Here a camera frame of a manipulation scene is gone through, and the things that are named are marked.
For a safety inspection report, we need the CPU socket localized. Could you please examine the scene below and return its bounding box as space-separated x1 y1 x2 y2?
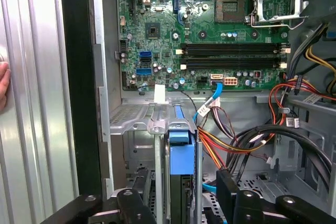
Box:
214 0 249 24

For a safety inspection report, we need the blue SATA data wire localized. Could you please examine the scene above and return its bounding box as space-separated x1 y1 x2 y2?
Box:
192 81 227 224

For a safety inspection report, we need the orange red power wire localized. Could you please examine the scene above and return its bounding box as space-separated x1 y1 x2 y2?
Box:
198 126 276 169

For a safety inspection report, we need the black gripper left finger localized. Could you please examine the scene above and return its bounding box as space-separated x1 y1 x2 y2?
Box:
39 168 158 224

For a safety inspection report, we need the thin purple wire bundle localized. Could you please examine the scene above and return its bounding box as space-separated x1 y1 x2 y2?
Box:
209 105 237 141

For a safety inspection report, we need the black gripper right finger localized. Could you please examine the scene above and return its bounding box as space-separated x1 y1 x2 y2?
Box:
216 169 336 224

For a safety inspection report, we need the black cable bundle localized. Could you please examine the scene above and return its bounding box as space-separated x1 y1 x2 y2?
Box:
225 124 336 196

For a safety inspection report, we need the hard disk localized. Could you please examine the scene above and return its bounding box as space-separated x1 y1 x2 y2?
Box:
164 103 199 224

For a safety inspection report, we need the orange red wire bundle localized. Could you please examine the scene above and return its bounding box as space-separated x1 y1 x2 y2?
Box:
269 76 336 130

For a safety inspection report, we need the black PC case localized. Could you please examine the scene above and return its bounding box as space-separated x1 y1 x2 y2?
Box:
59 0 336 224

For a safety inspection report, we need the black RAM slot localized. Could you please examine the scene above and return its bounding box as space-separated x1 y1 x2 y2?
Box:
175 42 291 51
180 57 289 65
175 49 291 57
180 63 289 71

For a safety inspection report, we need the green motherboard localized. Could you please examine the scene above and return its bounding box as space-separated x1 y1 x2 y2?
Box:
114 0 296 92

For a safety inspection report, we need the silver drive cage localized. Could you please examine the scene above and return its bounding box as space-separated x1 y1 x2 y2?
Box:
256 94 336 201

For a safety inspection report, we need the bare person hand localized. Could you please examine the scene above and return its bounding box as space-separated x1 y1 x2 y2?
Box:
0 61 12 111

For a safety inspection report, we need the silver disk bay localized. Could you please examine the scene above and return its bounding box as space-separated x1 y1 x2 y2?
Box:
109 95 204 224

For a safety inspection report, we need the yellow black power wire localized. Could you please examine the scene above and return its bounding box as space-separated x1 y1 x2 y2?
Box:
306 45 336 96

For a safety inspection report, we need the socket locking lever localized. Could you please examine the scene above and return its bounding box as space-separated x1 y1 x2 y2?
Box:
246 15 310 30

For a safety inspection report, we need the white paper label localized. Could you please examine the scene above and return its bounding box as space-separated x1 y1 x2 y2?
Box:
154 84 166 103

